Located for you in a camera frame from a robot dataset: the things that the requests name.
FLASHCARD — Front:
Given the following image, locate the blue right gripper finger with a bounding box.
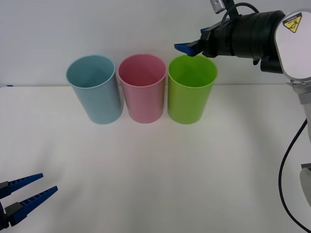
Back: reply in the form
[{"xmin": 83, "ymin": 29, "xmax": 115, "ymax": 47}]
[
  {"xmin": 174, "ymin": 39, "xmax": 206, "ymax": 58},
  {"xmin": 200, "ymin": 23, "xmax": 221, "ymax": 41}
]

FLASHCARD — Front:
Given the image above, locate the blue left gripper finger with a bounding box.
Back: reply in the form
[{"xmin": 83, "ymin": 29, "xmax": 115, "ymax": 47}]
[
  {"xmin": 0, "ymin": 173, "xmax": 44, "ymax": 199},
  {"xmin": 4, "ymin": 185, "xmax": 59, "ymax": 226}
]

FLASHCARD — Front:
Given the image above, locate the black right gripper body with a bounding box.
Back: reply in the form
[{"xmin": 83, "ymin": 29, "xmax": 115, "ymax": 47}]
[{"xmin": 203, "ymin": 20, "xmax": 234, "ymax": 58}]

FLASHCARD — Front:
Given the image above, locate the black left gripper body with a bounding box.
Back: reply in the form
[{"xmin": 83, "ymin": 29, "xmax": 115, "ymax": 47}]
[{"xmin": 0, "ymin": 198, "xmax": 12, "ymax": 228}]

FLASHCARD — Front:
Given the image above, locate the green plastic bin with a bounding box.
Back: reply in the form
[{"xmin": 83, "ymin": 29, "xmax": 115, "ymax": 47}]
[{"xmin": 167, "ymin": 54, "xmax": 218, "ymax": 125}]

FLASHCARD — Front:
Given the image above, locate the pink plastic bin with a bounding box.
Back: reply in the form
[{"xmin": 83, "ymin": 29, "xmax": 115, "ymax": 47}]
[{"xmin": 117, "ymin": 53, "xmax": 167, "ymax": 124}]

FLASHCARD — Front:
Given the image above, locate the pale blue plastic bin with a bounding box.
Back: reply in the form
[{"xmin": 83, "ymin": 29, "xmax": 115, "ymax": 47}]
[{"xmin": 65, "ymin": 54, "xmax": 122, "ymax": 125}]

